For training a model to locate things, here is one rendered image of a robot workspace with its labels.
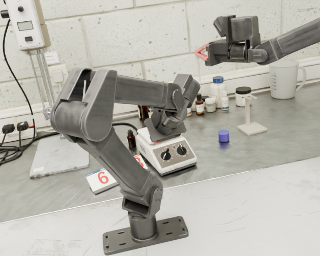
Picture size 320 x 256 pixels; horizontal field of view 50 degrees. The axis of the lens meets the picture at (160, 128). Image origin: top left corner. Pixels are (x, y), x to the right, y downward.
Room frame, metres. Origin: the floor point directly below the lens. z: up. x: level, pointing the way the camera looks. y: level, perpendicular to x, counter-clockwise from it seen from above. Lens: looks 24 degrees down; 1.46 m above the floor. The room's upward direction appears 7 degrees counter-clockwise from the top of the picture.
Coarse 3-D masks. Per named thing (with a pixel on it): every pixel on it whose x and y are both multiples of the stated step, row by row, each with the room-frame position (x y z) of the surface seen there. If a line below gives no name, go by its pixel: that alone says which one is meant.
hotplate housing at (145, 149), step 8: (136, 136) 1.09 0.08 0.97; (144, 144) 1.01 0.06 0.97; (152, 144) 1.00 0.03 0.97; (160, 144) 0.99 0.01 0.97; (168, 144) 0.99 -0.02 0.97; (144, 152) 1.02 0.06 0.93; (152, 152) 0.96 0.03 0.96; (152, 160) 0.96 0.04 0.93; (192, 160) 0.95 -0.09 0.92; (160, 168) 0.91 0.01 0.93; (168, 168) 0.92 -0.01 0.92; (176, 168) 0.92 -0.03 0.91
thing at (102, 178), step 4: (100, 172) 0.92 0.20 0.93; (104, 172) 0.93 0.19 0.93; (88, 176) 0.91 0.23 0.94; (92, 176) 0.91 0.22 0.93; (96, 176) 0.91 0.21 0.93; (100, 176) 0.91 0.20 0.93; (104, 176) 0.91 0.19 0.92; (108, 176) 0.92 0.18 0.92; (92, 180) 0.90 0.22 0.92; (96, 180) 0.90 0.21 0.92; (100, 180) 0.90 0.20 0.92; (104, 180) 0.90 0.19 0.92; (108, 180) 0.91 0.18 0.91; (112, 180) 0.91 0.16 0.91; (92, 184) 0.89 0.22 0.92; (96, 184) 0.89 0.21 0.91; (100, 184) 0.89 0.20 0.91; (104, 184) 0.89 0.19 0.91
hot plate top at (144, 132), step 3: (141, 129) 1.09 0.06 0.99; (144, 129) 1.09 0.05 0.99; (138, 132) 1.07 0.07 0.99; (141, 132) 1.06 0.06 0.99; (144, 132) 1.06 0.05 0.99; (147, 132) 1.06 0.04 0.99; (141, 135) 1.04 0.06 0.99; (144, 135) 1.04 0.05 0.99; (147, 135) 1.03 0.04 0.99; (144, 138) 1.02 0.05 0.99; (147, 138) 1.01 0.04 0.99; (147, 141) 0.99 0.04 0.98; (150, 141) 0.98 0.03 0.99
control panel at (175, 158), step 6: (174, 144) 0.99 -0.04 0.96; (186, 144) 0.99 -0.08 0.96; (156, 150) 0.97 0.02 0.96; (162, 150) 0.97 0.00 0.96; (174, 150) 0.97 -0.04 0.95; (156, 156) 0.95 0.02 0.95; (174, 156) 0.95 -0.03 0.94; (180, 156) 0.95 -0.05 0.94; (186, 156) 0.95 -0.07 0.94; (192, 156) 0.95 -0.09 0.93; (162, 162) 0.93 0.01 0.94; (168, 162) 0.93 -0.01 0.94; (174, 162) 0.93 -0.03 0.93
